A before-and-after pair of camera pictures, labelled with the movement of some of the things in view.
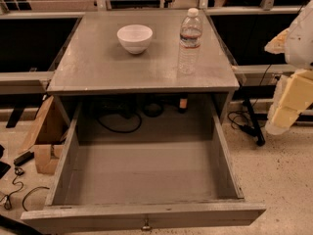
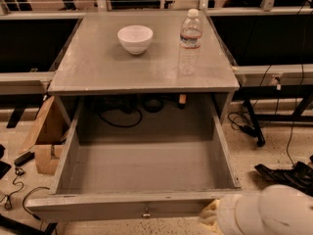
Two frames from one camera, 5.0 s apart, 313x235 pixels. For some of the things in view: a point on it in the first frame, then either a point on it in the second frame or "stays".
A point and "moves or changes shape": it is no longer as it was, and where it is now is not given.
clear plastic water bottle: (190, 40) stays
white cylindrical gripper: (300, 44) → (227, 215)
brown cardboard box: (48, 136) stays
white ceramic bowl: (136, 38) stays
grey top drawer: (131, 183) moves or changes shape
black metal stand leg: (260, 140) stays
